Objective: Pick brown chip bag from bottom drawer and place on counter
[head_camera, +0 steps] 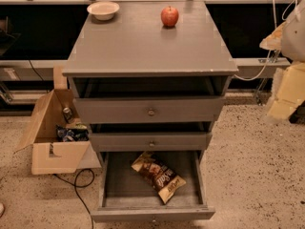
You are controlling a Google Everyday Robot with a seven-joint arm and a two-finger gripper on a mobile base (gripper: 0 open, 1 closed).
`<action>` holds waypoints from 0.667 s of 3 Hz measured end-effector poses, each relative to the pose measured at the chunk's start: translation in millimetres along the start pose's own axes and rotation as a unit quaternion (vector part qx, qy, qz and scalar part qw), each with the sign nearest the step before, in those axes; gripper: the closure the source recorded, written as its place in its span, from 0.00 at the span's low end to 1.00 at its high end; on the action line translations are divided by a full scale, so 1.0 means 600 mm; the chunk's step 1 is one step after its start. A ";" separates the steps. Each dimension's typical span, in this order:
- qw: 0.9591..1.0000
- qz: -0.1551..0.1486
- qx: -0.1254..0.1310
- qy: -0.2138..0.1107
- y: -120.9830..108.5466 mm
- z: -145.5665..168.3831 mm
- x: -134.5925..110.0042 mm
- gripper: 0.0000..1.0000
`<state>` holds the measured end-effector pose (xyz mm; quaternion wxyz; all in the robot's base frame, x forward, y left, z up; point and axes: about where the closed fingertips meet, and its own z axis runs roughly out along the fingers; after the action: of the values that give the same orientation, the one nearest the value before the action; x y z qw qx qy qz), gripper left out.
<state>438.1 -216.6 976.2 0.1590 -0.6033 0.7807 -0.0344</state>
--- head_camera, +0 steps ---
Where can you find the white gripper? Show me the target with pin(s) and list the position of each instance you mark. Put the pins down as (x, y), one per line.
(294, 39)

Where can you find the brown chip bag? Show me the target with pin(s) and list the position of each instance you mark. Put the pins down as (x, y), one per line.
(164, 180)

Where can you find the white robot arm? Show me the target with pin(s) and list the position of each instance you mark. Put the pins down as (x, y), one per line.
(289, 38)

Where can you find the grey top drawer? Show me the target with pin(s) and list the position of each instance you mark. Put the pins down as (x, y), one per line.
(135, 110)

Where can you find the grey wooden drawer cabinet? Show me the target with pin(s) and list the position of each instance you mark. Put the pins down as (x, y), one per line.
(134, 55)

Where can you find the grey middle drawer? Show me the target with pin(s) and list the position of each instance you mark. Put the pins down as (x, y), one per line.
(121, 142)

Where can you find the grey open bottom drawer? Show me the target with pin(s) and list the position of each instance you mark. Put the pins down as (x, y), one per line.
(126, 196)

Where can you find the blue snack bag in box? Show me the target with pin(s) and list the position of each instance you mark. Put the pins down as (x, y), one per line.
(71, 134)

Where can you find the red apple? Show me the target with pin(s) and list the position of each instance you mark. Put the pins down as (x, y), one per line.
(169, 16)

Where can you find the white bowl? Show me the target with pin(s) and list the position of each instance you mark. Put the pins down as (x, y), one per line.
(103, 10)

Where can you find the metal can in box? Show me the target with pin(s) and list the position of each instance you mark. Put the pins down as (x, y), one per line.
(67, 113)

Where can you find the open cardboard box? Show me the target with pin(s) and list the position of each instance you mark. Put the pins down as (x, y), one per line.
(49, 154)

